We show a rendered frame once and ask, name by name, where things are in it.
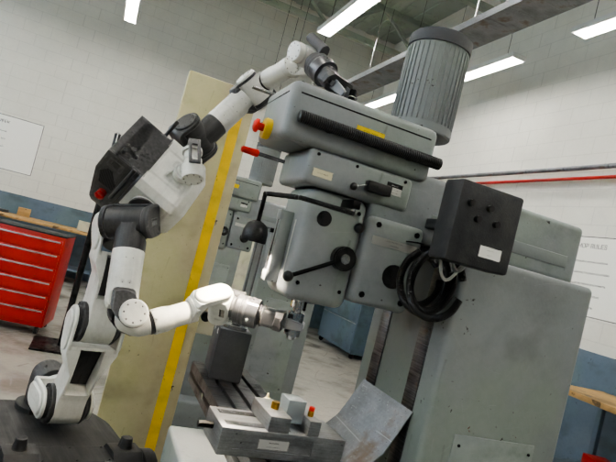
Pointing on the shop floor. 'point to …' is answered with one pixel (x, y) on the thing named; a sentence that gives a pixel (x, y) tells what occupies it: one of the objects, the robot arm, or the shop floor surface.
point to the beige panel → (174, 287)
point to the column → (479, 367)
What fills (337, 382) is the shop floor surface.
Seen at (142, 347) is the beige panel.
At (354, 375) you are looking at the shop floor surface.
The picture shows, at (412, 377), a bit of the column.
